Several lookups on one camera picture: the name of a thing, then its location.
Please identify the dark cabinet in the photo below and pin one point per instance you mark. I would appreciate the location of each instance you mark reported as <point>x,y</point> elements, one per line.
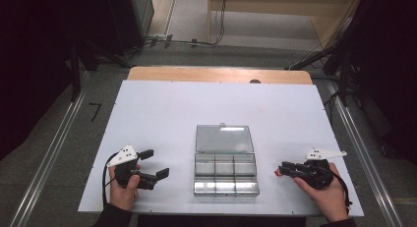
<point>134,17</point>

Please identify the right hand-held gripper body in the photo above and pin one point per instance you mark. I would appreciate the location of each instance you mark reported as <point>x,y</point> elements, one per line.
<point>314,174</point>

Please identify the black curtain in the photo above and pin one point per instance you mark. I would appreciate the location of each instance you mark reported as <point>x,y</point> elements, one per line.
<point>32,56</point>
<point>390,73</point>

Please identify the light wooden shelf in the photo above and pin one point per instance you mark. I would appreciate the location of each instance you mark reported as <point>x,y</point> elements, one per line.
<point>262,4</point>

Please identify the person's right hand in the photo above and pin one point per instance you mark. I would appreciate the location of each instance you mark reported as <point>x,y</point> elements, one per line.
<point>327,197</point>

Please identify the clear plastic compartment box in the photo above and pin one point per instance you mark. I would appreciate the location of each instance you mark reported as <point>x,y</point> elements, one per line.
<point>225,169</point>

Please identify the person's left hand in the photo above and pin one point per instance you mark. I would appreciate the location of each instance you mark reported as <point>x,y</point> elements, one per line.
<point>123,196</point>

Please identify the small red object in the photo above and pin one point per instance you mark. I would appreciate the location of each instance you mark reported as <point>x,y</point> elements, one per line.
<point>278,173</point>

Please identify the black metal stand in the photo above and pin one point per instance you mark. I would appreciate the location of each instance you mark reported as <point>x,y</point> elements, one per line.
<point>76,69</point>
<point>311,60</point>

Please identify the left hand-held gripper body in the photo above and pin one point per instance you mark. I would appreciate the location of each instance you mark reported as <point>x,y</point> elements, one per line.
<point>126,169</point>

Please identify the metal floor rail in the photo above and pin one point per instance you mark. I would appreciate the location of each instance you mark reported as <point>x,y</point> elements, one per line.
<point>49,148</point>
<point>364,155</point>

